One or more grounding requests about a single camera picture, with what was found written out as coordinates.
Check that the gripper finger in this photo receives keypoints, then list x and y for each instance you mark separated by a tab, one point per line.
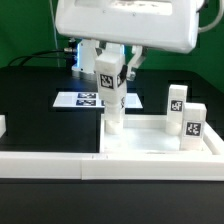
139	55
101	47

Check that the white L-shaped obstacle fence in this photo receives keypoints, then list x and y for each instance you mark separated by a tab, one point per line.
82	166

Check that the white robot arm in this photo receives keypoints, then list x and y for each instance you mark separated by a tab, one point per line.
86	55

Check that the white square table top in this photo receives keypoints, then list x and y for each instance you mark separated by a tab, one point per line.
145	134

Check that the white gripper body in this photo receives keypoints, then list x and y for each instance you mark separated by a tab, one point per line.
170	25

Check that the white sheet with tags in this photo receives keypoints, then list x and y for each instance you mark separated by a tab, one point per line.
91	100

